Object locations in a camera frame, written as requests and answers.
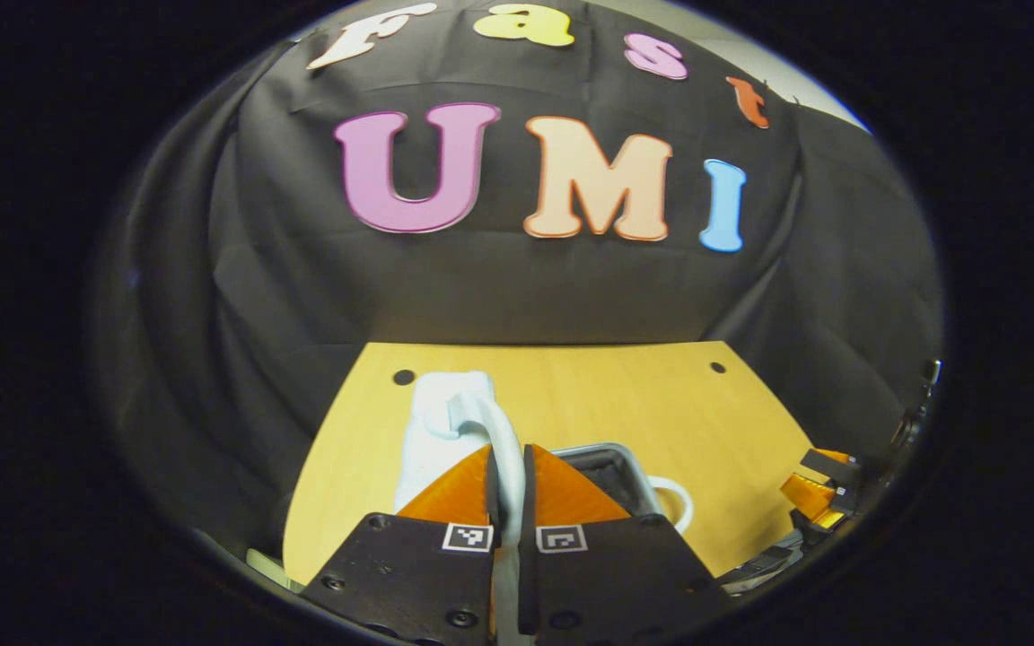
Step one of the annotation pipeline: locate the light blue suitcase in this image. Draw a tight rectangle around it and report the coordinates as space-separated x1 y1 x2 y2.
391 370 695 646

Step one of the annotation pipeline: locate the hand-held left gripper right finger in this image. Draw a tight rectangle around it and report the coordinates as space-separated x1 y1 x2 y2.
517 444 733 646

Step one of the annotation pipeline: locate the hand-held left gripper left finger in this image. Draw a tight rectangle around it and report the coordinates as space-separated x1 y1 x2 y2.
300 444 503 646

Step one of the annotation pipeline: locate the black backdrop cloth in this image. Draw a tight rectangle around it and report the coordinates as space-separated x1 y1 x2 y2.
91 0 947 557

